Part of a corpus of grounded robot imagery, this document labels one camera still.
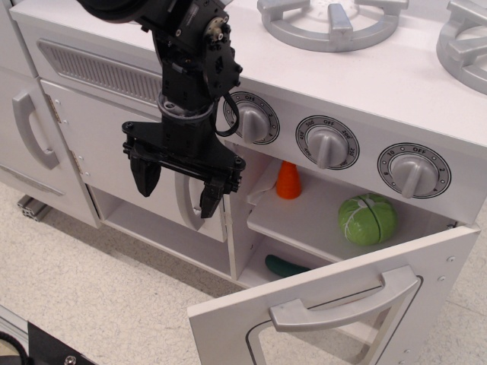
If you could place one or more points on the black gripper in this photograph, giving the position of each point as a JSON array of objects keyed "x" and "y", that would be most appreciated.
[{"x": 190, "y": 148}]

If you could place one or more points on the white oven door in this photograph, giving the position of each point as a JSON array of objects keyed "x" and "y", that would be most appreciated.
[{"x": 390, "y": 298}]

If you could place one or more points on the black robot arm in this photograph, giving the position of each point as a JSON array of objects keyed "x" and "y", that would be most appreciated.
[{"x": 192, "y": 42}]

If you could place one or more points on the grey left control knob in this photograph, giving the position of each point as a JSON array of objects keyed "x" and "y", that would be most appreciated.
[{"x": 258, "y": 122}]

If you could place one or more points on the grey control knob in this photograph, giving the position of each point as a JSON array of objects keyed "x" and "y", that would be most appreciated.
[
  {"x": 327, "y": 142},
  {"x": 414, "y": 170},
  {"x": 258, "y": 122}
]

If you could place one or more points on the white cabinet door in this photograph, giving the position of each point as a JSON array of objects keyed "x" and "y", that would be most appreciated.
[{"x": 92, "y": 130}]

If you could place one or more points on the orange toy carrot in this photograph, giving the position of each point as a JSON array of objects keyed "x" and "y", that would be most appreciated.
[{"x": 288, "y": 184}]

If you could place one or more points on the white left fridge door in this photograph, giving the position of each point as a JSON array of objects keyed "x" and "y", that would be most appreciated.
[{"x": 61, "y": 187}]

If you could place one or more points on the dark green toy cucumber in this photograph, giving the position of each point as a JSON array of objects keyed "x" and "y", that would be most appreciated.
[{"x": 283, "y": 268}]

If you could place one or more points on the grey middle control knob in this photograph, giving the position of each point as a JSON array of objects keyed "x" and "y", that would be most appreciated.
[{"x": 327, "y": 142}]

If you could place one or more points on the silver vent grille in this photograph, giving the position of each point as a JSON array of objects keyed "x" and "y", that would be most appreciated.
[{"x": 102, "y": 72}]

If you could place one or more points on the green toy cabbage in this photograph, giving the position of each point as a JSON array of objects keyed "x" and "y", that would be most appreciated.
[{"x": 367, "y": 219}]

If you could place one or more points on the white toy kitchen body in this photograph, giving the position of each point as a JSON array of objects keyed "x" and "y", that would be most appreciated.
[{"x": 394, "y": 92}]

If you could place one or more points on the silver left stove burner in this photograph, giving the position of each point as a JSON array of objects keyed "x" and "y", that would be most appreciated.
[{"x": 331, "y": 26}]

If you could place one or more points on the silver stove burner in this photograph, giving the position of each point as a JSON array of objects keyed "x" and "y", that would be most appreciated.
[
  {"x": 462, "y": 40},
  {"x": 331, "y": 26}
]

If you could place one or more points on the grey right control knob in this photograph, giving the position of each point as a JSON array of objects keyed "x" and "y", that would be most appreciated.
[{"x": 414, "y": 170}]

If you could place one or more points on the silver right stove burner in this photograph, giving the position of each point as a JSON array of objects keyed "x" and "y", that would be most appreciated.
[{"x": 462, "y": 40}]

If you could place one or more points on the grey cabinet door handle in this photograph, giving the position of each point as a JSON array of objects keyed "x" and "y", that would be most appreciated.
[{"x": 190, "y": 216}]

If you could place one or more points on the aluminium frame rail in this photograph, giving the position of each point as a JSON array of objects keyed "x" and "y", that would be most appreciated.
[{"x": 33, "y": 208}]

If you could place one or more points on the grey fridge door handle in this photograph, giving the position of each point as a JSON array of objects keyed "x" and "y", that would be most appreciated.
[{"x": 23, "y": 108}]

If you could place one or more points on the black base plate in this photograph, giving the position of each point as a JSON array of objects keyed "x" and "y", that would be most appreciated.
[{"x": 43, "y": 348}]

